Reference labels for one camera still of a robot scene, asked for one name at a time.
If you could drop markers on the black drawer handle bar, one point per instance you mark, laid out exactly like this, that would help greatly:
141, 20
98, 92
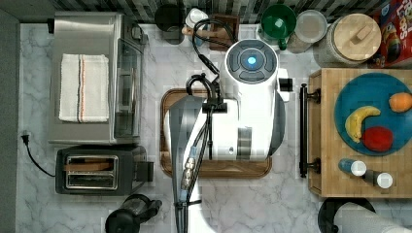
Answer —
304, 164

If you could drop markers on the wooden drawer unit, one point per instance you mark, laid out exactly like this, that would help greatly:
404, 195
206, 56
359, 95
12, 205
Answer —
325, 143

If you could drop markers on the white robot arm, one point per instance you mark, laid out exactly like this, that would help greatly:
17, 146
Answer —
238, 116

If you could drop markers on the wooden serving tray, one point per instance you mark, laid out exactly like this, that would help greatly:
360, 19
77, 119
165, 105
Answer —
210, 169

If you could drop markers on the brown wooden utensil box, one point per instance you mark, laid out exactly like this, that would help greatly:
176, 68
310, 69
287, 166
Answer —
232, 22

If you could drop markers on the wooden spoon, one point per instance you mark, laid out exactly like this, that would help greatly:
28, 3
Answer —
204, 33

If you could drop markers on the white cap bottle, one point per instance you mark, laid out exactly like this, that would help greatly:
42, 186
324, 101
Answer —
193, 17

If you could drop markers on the black slot toaster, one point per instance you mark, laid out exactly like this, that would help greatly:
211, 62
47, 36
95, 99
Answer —
102, 170

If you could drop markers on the black round cup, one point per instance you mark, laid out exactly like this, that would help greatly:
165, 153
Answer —
169, 19

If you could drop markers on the green mug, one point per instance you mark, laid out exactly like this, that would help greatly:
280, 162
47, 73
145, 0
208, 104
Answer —
277, 24

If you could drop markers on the stainless steel toaster oven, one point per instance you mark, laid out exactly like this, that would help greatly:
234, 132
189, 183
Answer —
122, 41

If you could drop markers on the white striped dish towel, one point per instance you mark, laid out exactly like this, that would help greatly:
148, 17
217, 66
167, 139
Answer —
84, 88

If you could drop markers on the clear plastic lid container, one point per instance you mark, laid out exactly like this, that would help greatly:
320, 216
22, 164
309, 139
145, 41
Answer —
311, 27

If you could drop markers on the yellow banana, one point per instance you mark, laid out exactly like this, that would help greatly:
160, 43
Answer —
355, 119

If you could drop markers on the blue shaker white cap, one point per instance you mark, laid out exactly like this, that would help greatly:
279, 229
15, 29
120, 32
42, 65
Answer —
352, 167

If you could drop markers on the paper towel roll holder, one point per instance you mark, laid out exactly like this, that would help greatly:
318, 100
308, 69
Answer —
354, 215

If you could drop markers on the glass jar wooden lid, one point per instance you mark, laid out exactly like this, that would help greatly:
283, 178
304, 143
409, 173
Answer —
349, 41

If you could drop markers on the blue plate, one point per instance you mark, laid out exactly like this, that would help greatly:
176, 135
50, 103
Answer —
373, 89

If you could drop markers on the red apple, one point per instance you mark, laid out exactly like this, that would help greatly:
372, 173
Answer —
377, 138

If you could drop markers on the dark shaker white cap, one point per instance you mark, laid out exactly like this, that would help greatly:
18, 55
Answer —
377, 178

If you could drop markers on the orange fruit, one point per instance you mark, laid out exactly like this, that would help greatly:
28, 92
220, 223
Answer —
400, 102

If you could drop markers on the red cereal box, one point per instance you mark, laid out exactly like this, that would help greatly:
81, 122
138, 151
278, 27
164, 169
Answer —
395, 21

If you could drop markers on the black power cord plug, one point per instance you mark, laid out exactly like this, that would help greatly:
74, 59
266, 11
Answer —
25, 140

